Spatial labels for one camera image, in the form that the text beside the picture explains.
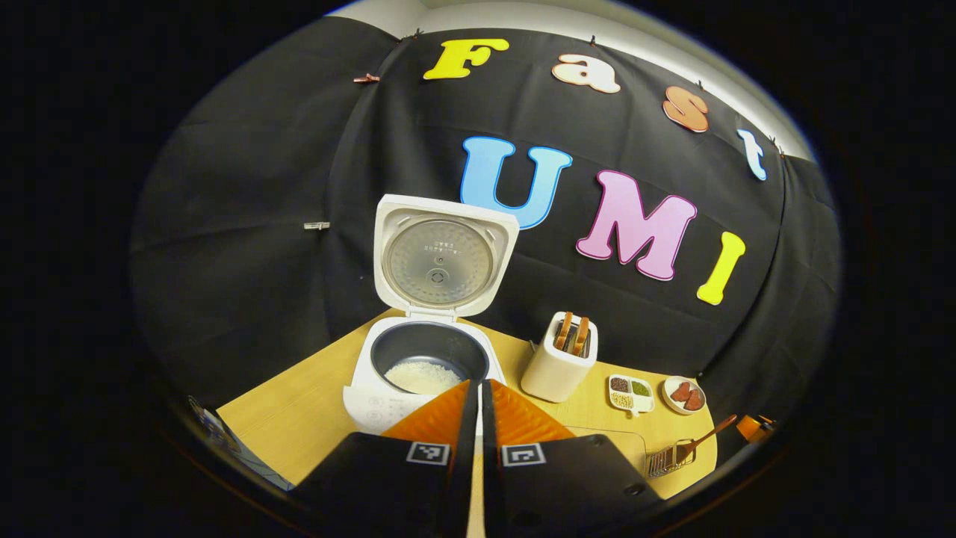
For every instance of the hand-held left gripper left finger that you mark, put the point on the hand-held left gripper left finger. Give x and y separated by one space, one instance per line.
467 448

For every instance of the white rice cooker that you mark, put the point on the white rice cooker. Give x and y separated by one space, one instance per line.
362 396

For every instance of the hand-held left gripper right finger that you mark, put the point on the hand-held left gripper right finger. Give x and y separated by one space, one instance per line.
489 448

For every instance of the brown wooden spoon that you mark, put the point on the brown wooden spoon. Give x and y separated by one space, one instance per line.
706 437

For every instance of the silver cloth clip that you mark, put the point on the silver cloth clip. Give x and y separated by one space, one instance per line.
317 225

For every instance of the white divided bean dish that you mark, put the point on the white divided bean dish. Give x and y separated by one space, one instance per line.
631 394

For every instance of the round white plate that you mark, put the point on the round white plate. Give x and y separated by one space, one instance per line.
668 400

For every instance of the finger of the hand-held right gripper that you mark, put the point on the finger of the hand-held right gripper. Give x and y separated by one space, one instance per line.
750 427

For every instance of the white toaster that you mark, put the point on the white toaster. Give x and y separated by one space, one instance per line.
553 377

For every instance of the toasted bread slice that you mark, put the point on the toasted bread slice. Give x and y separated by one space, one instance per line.
580 336
562 330

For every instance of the red sausage slice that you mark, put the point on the red sausage slice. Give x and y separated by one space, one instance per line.
695 400
680 391

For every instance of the white rice heap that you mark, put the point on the white rice heap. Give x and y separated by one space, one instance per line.
422 376

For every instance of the copper cloth clip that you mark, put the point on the copper cloth clip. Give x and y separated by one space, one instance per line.
366 78

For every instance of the white rice box clear lid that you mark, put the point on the white rice box clear lid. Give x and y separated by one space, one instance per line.
624 448

